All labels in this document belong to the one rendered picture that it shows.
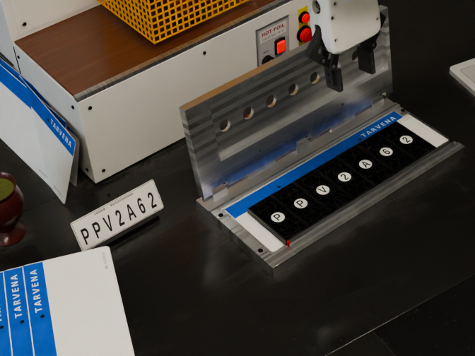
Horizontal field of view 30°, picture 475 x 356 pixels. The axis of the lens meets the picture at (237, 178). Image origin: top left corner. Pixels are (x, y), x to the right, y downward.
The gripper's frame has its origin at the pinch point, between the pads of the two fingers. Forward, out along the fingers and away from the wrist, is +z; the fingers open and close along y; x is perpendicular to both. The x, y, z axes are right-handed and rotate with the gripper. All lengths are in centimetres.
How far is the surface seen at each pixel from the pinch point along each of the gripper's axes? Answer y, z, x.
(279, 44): 9.6, 8.0, 31.2
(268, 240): -18.4, 23.6, 3.3
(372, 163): 6.2, 22.2, 4.6
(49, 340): -57, 16, 1
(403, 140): 14.4, 22.1, 5.3
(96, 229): -38.9, 18.4, 21.8
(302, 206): -9.9, 22.2, 4.4
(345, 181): -0.6, 22.3, 4.3
